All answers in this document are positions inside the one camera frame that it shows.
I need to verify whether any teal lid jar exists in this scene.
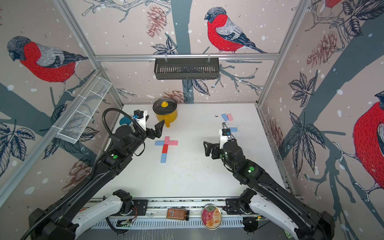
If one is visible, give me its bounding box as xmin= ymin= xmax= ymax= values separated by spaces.
xmin=119 ymin=117 xmax=132 ymax=126

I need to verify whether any pink round cup lid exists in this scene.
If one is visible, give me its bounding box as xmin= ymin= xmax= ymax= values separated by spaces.
xmin=201 ymin=204 xmax=222 ymax=230

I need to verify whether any white wire basket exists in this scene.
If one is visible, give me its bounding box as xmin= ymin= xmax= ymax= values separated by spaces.
xmin=56 ymin=77 xmax=112 ymax=144

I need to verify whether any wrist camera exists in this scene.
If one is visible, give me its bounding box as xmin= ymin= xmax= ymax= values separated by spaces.
xmin=134 ymin=110 xmax=149 ymax=131
xmin=219 ymin=128 xmax=232 ymax=149

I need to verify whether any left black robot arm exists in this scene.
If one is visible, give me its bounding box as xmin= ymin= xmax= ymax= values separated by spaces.
xmin=21 ymin=109 xmax=165 ymax=240

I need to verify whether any yellow pot with handle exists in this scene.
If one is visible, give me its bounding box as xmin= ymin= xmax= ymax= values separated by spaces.
xmin=155 ymin=110 xmax=178 ymax=128

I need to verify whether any black hanging shelf basket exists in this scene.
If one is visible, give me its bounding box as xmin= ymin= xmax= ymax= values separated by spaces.
xmin=154 ymin=58 xmax=220 ymax=80

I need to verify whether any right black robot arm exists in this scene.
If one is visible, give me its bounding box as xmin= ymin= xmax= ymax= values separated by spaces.
xmin=204 ymin=140 xmax=335 ymax=240

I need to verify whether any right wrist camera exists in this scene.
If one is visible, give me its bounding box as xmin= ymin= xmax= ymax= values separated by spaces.
xmin=219 ymin=128 xmax=232 ymax=149

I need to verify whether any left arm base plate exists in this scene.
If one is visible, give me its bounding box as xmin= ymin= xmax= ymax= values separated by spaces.
xmin=119 ymin=199 xmax=149 ymax=217

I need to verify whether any brown packet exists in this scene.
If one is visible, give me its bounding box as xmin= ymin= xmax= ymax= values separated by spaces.
xmin=166 ymin=208 xmax=190 ymax=221

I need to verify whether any glass lid yellow knob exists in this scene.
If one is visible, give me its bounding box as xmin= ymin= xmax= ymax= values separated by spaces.
xmin=153 ymin=98 xmax=178 ymax=115

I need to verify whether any red block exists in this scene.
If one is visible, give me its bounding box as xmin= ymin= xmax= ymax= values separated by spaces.
xmin=162 ymin=145 xmax=169 ymax=154

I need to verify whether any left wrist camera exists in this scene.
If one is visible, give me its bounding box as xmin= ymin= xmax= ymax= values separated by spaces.
xmin=134 ymin=110 xmax=149 ymax=131

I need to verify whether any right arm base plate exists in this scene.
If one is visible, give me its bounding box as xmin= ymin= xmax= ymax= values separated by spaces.
xmin=223 ymin=198 xmax=256 ymax=215

